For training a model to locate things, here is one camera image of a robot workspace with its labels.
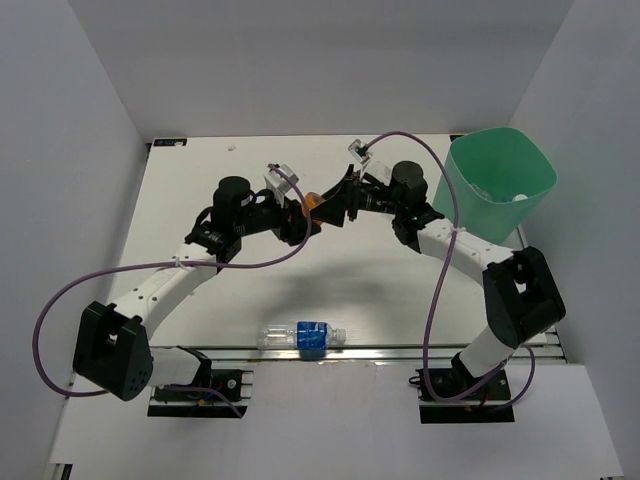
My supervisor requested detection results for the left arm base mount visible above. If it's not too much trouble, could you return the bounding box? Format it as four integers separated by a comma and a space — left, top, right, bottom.
147, 347, 253, 419

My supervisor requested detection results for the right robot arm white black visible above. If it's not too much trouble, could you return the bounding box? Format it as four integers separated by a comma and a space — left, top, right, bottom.
307, 161, 566, 399

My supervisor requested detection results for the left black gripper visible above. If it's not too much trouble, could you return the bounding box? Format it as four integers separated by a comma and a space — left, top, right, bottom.
235, 189, 321, 247

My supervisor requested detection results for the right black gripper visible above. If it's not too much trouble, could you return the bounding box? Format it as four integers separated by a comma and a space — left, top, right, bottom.
306, 165, 403, 228

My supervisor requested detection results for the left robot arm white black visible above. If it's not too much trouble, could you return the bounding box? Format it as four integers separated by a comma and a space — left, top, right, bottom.
72, 165, 316, 401

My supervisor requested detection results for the purple cable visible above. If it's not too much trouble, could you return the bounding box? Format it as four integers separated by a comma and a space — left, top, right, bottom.
32, 162, 314, 399
362, 130, 536, 404

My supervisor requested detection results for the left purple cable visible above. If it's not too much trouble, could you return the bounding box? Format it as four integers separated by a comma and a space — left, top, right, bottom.
32, 162, 314, 399

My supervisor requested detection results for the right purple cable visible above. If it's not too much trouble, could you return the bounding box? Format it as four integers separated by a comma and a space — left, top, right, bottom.
362, 130, 536, 404

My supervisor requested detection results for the clear bottle dark blue label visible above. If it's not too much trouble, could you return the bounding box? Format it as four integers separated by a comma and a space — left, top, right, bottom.
257, 321, 347, 351

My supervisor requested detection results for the green plastic bin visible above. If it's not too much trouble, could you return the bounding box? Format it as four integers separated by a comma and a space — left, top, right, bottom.
432, 127, 558, 244

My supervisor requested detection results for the clear bottle blue green label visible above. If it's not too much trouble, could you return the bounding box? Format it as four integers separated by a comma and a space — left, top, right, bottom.
472, 184, 529, 203

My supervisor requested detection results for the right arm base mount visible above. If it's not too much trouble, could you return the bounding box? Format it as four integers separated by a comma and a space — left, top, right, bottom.
408, 368, 515, 425

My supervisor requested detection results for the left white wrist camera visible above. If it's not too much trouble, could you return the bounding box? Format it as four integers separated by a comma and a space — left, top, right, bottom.
263, 164, 299, 207

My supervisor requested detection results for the orange juice bottle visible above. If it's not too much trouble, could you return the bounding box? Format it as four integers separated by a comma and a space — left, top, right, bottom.
305, 192, 325, 217

